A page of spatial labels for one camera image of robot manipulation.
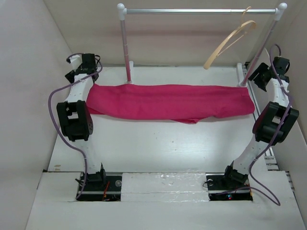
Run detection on beige wooden clothes hanger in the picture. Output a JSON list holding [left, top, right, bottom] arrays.
[[203, 6, 257, 70]]

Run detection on pink trousers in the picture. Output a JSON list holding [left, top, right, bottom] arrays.
[[86, 84, 255, 124]]

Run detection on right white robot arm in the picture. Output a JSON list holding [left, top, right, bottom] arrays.
[[222, 56, 299, 190]]

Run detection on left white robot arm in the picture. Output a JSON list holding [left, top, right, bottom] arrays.
[[56, 53, 107, 191]]

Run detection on white clothes rack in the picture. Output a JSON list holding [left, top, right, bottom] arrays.
[[117, 2, 287, 87]]

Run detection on white foam block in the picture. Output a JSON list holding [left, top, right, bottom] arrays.
[[121, 172, 209, 203]]

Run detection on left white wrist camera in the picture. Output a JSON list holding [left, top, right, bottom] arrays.
[[66, 54, 82, 71]]

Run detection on aluminium rail right side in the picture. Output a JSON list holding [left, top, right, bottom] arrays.
[[243, 61, 279, 171]]

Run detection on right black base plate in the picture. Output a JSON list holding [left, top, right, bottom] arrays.
[[202, 173, 253, 201]]

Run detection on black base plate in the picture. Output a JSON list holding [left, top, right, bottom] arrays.
[[202, 173, 253, 201], [76, 172, 122, 202]]

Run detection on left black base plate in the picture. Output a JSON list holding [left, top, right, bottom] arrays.
[[76, 172, 122, 202]]

